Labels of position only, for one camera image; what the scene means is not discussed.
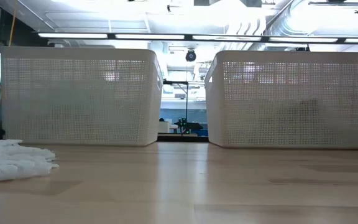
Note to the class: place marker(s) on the overhead LED light bar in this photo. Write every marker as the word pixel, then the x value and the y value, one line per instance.
pixel 188 37

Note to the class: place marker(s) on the white lacy garment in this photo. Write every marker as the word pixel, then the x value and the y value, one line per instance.
pixel 8 161

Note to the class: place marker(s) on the black background stand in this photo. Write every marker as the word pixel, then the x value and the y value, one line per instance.
pixel 186 99

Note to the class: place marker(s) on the black metal table frame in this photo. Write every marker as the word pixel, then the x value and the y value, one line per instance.
pixel 182 138

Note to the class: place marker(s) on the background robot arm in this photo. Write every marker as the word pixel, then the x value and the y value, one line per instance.
pixel 188 125

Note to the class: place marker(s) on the white background box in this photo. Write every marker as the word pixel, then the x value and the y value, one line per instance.
pixel 164 127

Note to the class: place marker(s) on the black overhead camera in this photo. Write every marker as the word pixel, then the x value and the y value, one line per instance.
pixel 190 55

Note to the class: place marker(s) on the white perforated plastic basket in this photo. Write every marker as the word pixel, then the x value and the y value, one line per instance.
pixel 291 99
pixel 79 96

